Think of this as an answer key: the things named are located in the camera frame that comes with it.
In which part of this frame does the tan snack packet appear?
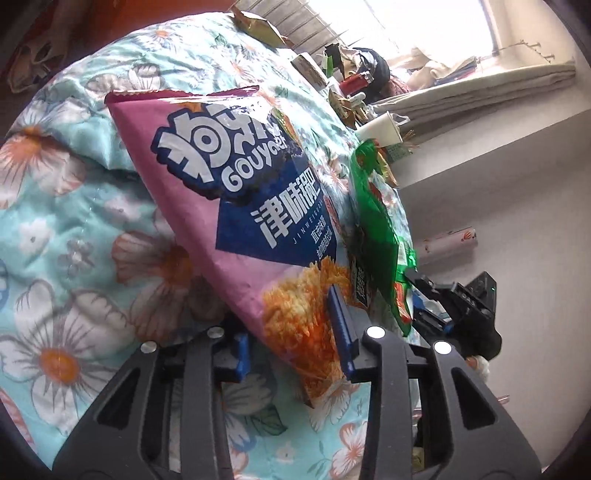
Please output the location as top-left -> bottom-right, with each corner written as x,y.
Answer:
330,88 -> 370,130

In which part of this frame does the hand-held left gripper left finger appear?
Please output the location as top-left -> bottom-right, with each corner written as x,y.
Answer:
52,323 -> 251,480

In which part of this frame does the pink snack bag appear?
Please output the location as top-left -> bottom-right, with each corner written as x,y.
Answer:
105,90 -> 370,409

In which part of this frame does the black bag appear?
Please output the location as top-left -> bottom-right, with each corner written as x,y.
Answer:
355,46 -> 393,93

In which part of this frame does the rolled pink poster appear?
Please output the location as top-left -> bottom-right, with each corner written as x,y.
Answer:
422,227 -> 478,256

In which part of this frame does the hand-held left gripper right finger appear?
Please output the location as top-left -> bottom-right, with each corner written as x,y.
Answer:
325,284 -> 542,480

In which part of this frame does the brown snack wrapper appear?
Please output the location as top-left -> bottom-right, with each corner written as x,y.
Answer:
231,4 -> 296,49

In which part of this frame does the green plastic basket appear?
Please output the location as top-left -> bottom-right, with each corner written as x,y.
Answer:
383,141 -> 411,162

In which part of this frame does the metal window railing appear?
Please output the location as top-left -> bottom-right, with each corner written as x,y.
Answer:
259,0 -> 370,51

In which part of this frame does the floral turquoise blanket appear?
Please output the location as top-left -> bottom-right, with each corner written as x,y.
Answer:
0,9 -> 416,480

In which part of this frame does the pile of clothes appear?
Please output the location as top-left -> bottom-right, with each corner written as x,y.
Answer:
406,46 -> 490,88

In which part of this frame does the green snack bag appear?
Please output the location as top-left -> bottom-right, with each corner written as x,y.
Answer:
348,138 -> 419,337

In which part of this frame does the white paper cup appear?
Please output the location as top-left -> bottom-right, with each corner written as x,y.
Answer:
355,113 -> 403,147

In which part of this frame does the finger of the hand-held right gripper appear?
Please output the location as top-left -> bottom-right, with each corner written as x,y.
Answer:
412,306 -> 455,344
404,272 -> 455,303

